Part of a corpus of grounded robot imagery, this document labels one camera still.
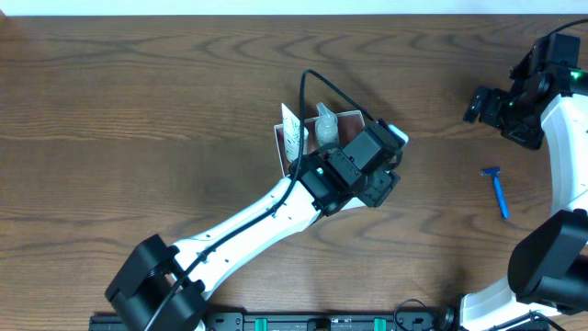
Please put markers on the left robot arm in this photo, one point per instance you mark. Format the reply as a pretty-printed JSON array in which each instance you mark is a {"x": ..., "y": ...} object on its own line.
[{"x": 166, "y": 287}]

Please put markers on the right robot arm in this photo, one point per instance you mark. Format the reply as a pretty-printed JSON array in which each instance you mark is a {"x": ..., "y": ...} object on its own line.
[{"x": 547, "y": 271}]

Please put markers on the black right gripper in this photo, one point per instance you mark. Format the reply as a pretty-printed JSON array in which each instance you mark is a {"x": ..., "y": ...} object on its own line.
[{"x": 480, "y": 107}]

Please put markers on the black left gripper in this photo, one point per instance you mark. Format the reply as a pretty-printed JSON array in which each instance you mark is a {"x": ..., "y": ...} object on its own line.
[{"x": 383, "y": 185}]

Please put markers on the blue disposable razor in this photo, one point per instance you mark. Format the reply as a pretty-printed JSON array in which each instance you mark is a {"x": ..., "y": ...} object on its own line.
[{"x": 494, "y": 172}]

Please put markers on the clear pump soap bottle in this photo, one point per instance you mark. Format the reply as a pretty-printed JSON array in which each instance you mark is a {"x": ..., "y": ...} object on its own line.
[{"x": 326, "y": 126}]

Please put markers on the white lotion tube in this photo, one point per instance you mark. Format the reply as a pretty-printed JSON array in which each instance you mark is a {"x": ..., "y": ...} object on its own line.
[{"x": 291, "y": 134}]

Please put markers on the white cardboard box pink inside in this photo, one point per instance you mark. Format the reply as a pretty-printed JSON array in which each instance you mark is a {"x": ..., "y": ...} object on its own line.
[{"x": 349, "y": 126}]

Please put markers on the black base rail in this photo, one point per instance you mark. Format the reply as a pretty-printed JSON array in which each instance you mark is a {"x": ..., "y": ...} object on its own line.
[{"x": 403, "y": 320}]

